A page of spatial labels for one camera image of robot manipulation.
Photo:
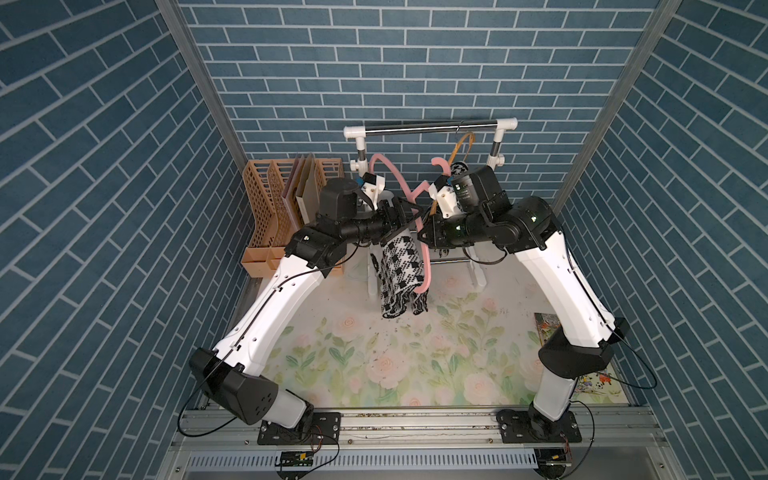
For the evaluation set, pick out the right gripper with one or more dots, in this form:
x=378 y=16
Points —
x=432 y=226

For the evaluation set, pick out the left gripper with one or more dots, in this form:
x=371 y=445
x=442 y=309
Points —
x=397 y=221

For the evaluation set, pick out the orange clothes hanger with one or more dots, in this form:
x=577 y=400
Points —
x=467 y=140

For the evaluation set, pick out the pink clothes hanger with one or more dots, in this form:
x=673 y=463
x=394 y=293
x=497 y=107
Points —
x=411 y=196

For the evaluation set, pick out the smiley face grey scarf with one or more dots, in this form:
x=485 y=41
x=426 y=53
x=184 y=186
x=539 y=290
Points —
x=399 y=270

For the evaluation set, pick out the houndstooth black white scarf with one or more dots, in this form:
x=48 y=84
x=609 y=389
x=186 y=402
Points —
x=458 y=168

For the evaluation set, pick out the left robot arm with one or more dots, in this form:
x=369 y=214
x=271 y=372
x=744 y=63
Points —
x=231 y=373

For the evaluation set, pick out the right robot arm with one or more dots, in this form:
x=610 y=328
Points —
x=474 y=208

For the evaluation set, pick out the beige folder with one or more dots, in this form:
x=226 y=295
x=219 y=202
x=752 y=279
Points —
x=306 y=193

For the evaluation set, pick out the orange plastic file organizer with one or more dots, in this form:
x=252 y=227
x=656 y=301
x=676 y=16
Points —
x=264 y=182

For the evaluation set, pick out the colourful picture book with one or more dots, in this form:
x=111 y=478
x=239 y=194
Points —
x=588 y=366

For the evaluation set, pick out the right circuit board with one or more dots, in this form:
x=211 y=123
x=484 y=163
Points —
x=552 y=463

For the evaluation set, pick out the left green circuit board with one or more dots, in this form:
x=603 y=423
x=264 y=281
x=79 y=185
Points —
x=295 y=459

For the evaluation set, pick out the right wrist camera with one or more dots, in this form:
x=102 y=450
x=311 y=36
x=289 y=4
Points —
x=447 y=202

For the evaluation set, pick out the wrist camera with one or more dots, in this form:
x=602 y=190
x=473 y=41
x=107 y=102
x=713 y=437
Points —
x=447 y=202
x=372 y=187

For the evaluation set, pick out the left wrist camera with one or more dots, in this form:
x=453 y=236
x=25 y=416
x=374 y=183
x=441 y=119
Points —
x=372 y=187

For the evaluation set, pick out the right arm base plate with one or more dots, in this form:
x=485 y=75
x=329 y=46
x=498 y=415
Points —
x=530 y=426

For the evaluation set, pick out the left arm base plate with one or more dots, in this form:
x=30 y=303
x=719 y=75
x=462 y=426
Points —
x=314 y=428

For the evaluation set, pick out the aluminium mounting rail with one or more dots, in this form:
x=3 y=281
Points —
x=618 y=442

